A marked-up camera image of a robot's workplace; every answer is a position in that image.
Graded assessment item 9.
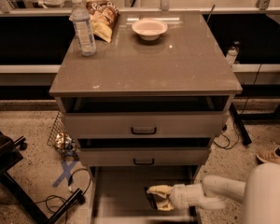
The white paper bowl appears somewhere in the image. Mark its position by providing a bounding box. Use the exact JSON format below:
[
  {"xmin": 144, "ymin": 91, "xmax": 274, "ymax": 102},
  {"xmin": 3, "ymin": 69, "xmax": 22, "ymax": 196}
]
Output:
[{"xmin": 132, "ymin": 19, "xmax": 168, "ymax": 41}]

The middle grey drawer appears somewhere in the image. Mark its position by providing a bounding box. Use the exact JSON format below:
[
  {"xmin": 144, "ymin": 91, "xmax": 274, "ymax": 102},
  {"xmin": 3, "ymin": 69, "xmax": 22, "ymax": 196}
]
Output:
[{"xmin": 77, "ymin": 138, "xmax": 210, "ymax": 166}]

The grey drawer cabinet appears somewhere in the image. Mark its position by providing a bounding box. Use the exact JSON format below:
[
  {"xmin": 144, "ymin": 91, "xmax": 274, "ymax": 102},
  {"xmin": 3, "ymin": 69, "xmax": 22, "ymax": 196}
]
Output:
[{"xmin": 49, "ymin": 11, "xmax": 242, "ymax": 223}]

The black floor cable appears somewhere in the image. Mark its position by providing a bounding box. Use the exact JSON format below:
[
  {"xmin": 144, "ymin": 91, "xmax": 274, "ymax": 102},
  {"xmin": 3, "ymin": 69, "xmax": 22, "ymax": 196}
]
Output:
[{"xmin": 0, "ymin": 167, "xmax": 93, "ymax": 224}]

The clear plastic water bottle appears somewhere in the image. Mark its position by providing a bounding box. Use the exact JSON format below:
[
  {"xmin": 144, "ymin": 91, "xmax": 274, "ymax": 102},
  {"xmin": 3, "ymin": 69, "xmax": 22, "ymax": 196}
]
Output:
[{"xmin": 70, "ymin": 0, "xmax": 96, "ymax": 56}]

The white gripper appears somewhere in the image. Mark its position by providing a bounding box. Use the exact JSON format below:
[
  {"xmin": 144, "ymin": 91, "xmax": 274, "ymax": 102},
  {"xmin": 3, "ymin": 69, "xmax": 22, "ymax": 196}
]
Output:
[{"xmin": 147, "ymin": 184, "xmax": 204, "ymax": 211}]

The top grey drawer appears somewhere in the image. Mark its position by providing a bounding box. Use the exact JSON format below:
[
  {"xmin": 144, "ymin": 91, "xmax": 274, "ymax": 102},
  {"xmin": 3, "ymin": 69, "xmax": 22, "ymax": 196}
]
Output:
[{"xmin": 59, "ymin": 96, "xmax": 231, "ymax": 139}]

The black table leg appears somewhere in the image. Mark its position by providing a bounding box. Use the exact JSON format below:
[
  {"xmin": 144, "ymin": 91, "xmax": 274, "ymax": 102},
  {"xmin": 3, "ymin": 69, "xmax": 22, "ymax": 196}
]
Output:
[{"xmin": 230, "ymin": 104, "xmax": 252, "ymax": 146}]

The black office chair base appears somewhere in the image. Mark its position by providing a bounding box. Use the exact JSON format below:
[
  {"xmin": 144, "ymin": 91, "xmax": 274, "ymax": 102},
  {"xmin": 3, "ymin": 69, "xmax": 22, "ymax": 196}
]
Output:
[{"xmin": 0, "ymin": 113, "xmax": 86, "ymax": 224}]

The yellow chip bag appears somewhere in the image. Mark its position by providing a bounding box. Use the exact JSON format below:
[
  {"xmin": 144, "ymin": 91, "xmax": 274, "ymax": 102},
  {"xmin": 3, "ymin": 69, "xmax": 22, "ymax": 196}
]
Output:
[{"xmin": 86, "ymin": 0, "xmax": 119, "ymax": 43}]

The tan sneaker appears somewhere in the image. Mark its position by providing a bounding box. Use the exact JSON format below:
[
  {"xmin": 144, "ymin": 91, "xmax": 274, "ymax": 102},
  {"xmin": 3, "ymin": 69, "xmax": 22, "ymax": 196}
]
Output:
[{"xmin": 256, "ymin": 148, "xmax": 280, "ymax": 164}]

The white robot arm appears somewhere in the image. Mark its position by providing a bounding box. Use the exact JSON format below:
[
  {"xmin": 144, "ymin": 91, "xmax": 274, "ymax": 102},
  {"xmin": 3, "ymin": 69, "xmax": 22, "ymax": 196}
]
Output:
[{"xmin": 146, "ymin": 163, "xmax": 280, "ymax": 224}]

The small white bottle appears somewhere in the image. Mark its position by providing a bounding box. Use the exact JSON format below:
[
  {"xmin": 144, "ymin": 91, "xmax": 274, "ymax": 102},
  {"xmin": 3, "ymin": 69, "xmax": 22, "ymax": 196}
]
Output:
[{"xmin": 226, "ymin": 41, "xmax": 240, "ymax": 66}]

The bottom open grey drawer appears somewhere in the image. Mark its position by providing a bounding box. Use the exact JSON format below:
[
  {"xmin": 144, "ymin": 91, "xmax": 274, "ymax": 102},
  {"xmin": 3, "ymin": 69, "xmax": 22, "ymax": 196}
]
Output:
[{"xmin": 90, "ymin": 166, "xmax": 200, "ymax": 224}]

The wire waste basket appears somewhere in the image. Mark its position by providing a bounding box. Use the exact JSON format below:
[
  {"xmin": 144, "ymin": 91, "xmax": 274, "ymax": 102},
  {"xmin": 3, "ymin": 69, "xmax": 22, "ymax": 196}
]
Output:
[{"xmin": 47, "ymin": 112, "xmax": 77, "ymax": 159}]

